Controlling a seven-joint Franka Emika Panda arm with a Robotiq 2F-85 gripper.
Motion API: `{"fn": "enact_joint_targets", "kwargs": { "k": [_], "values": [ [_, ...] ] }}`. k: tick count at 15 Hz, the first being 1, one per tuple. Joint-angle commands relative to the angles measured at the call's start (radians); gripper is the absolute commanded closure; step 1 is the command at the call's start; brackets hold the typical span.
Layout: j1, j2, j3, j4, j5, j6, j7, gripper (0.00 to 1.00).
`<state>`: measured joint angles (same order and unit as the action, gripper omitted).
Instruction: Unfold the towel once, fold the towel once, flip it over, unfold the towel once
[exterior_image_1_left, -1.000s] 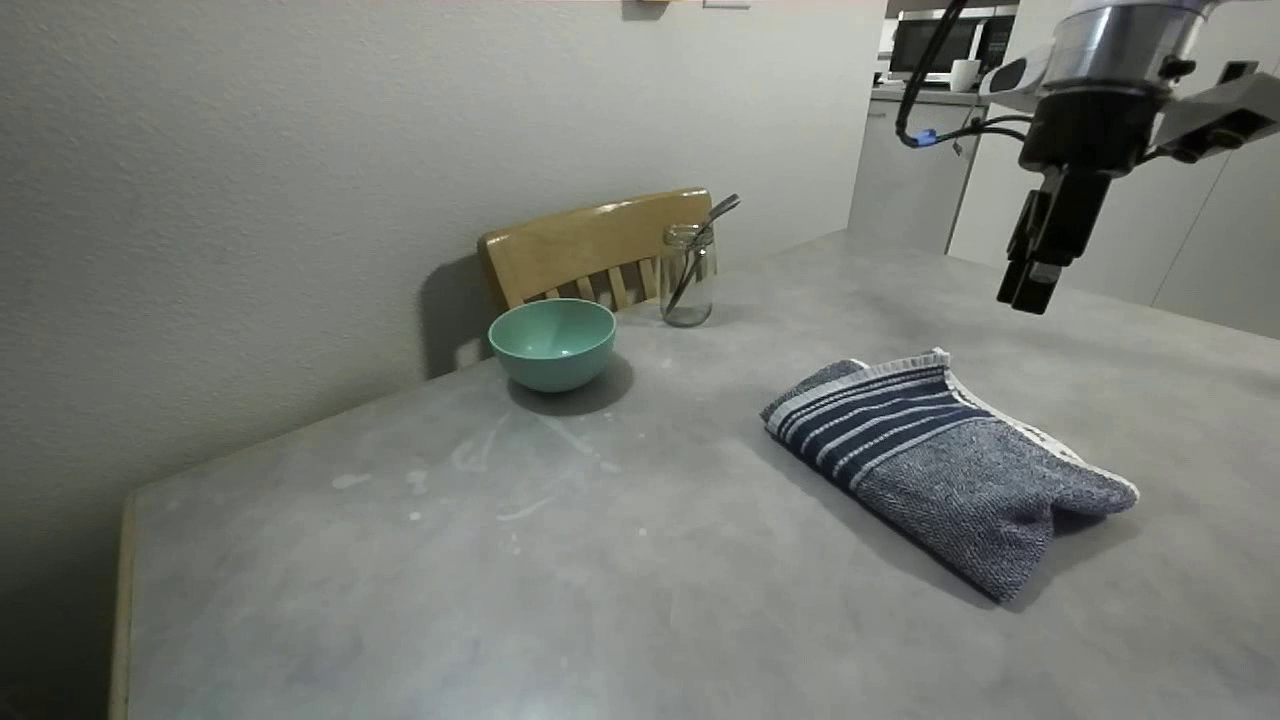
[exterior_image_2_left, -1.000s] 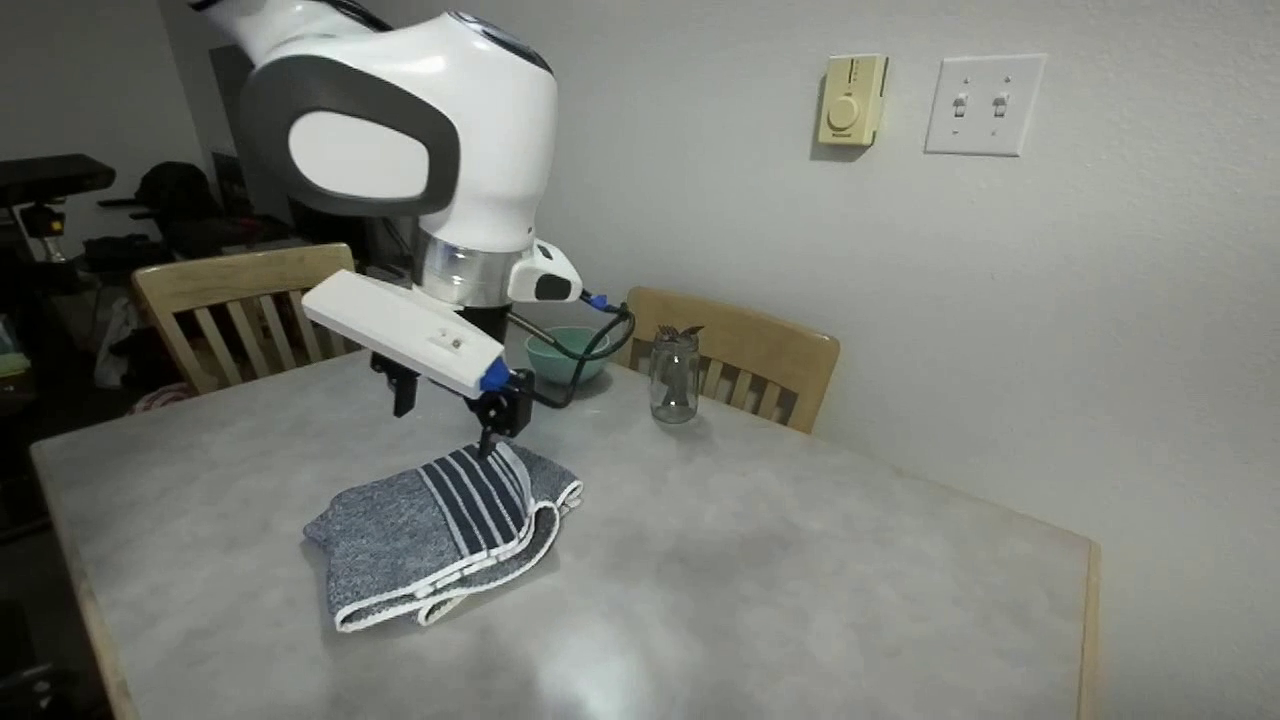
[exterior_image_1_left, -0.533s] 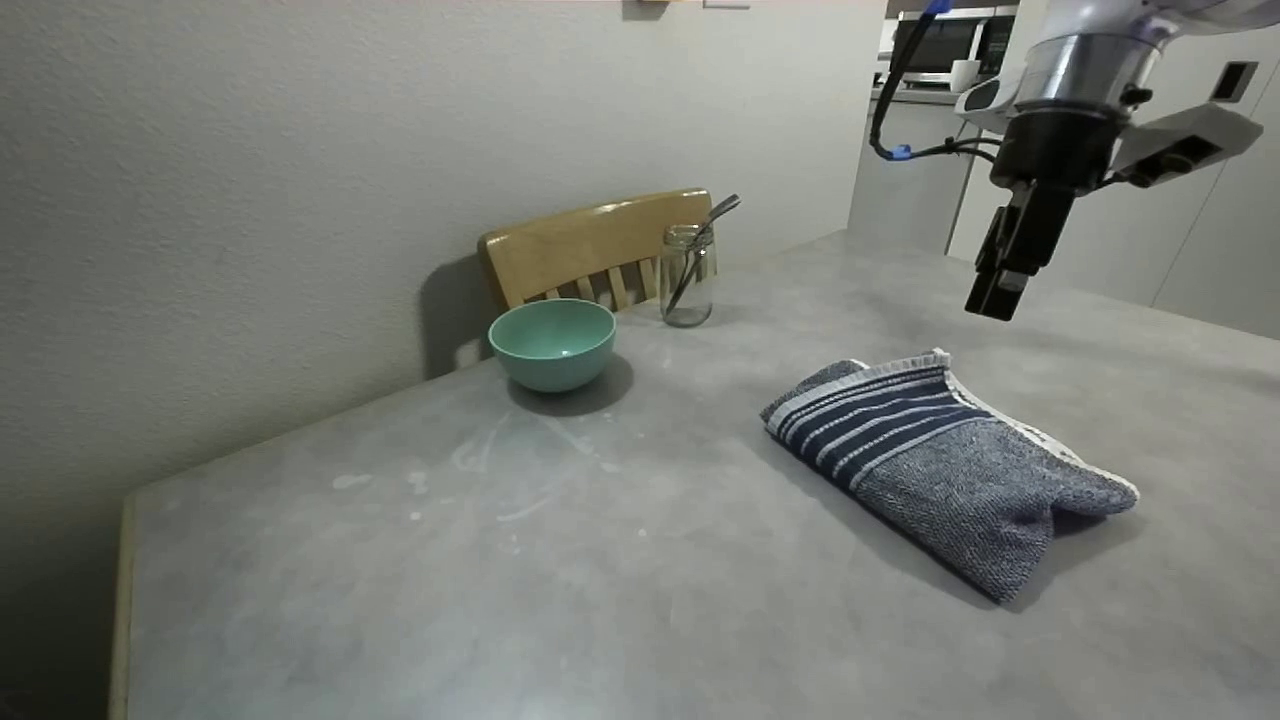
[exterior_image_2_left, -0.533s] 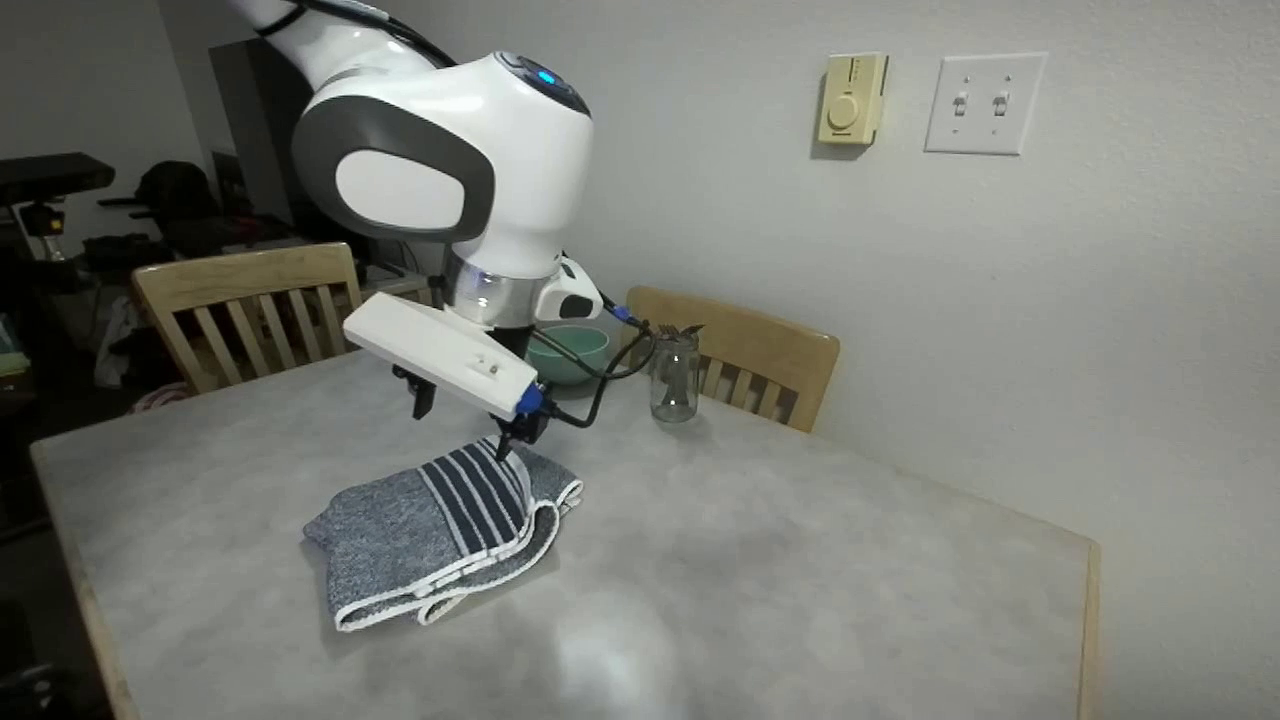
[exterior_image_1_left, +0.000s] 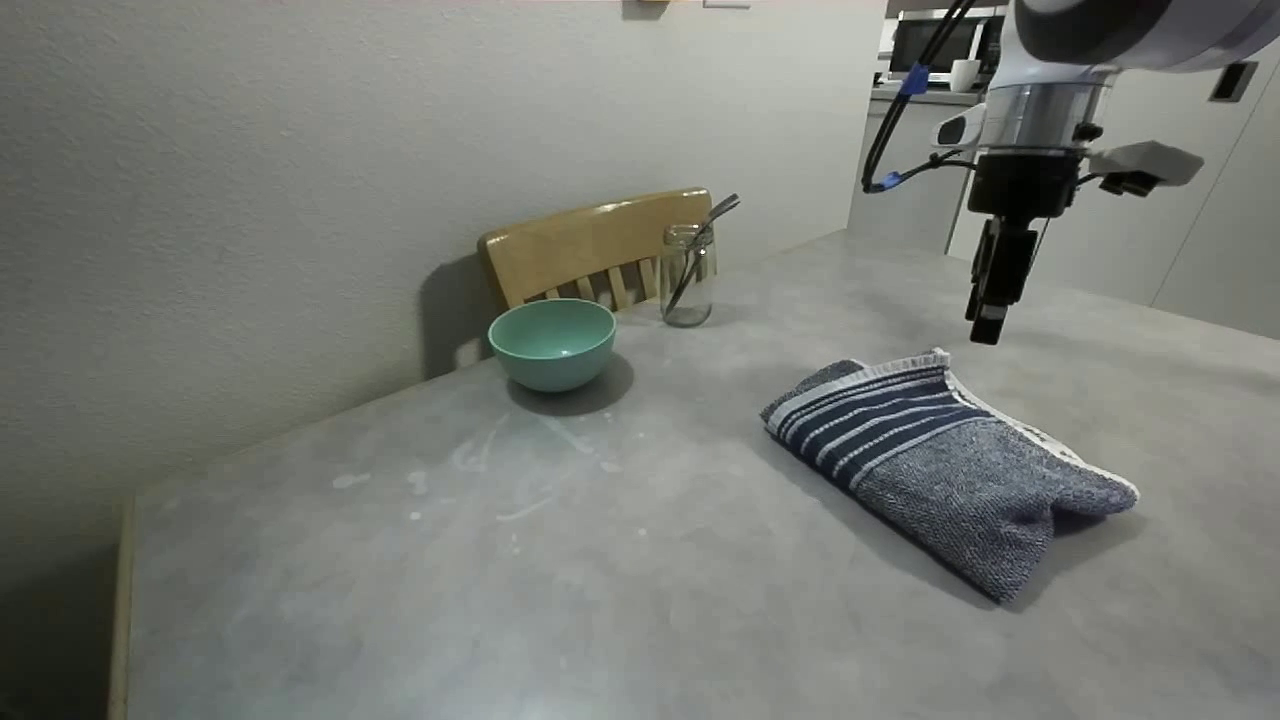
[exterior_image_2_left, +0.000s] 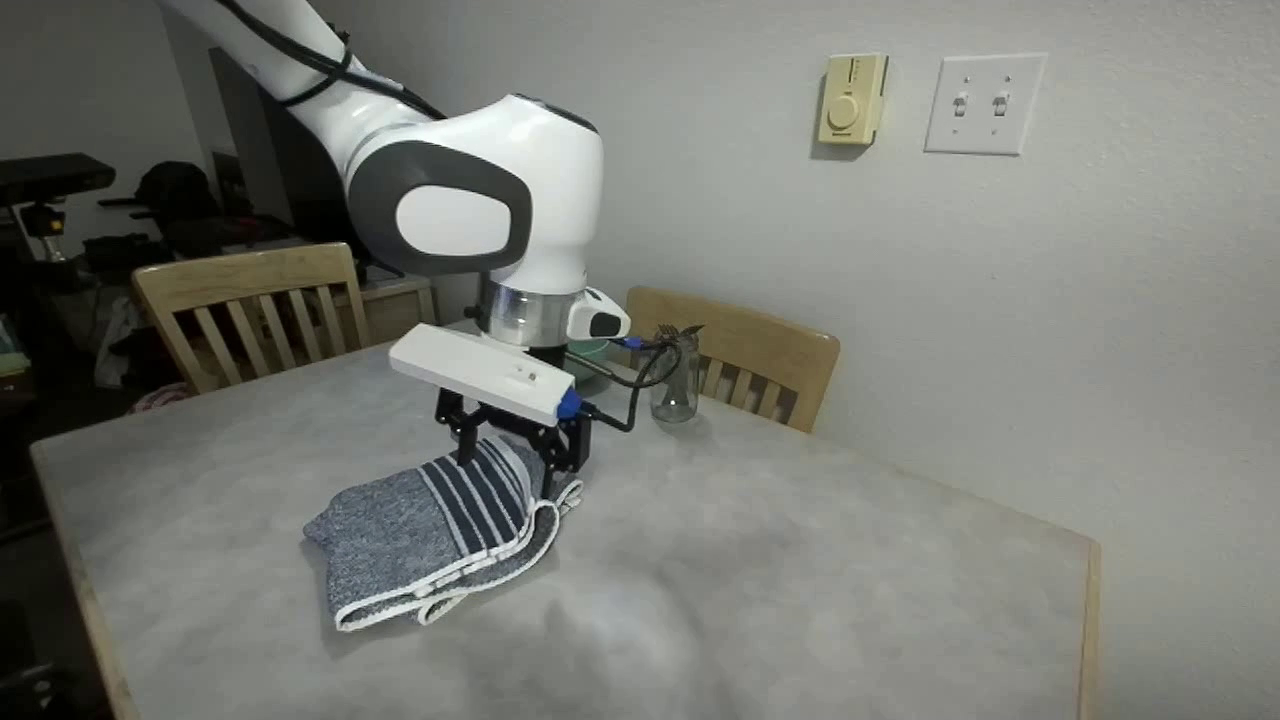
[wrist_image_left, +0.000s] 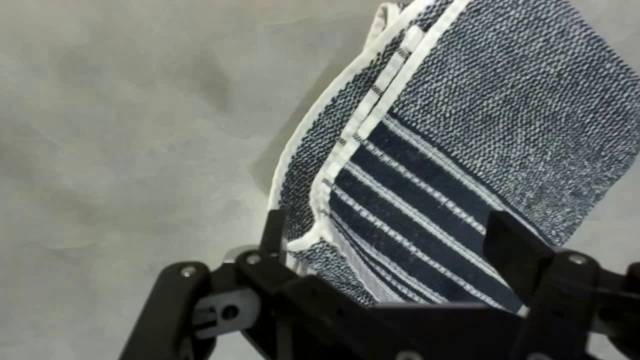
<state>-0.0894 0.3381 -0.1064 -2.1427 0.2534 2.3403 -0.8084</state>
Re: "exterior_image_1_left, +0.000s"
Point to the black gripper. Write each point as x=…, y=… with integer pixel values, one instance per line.
x=1027, y=185

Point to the blue grey striped towel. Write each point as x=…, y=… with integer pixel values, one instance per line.
x=934, y=467

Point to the white counter cabinet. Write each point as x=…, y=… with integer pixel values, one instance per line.
x=914, y=213

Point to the white cup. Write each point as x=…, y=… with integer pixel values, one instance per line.
x=965, y=77

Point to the microwave oven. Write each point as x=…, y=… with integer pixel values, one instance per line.
x=934, y=41

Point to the clear glass jar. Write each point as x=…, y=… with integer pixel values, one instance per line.
x=689, y=283

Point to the teal ceramic bowl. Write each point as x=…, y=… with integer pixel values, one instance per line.
x=551, y=345

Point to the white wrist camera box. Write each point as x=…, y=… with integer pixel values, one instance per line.
x=1146, y=162

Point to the dark wall plate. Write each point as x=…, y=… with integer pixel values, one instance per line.
x=1234, y=80

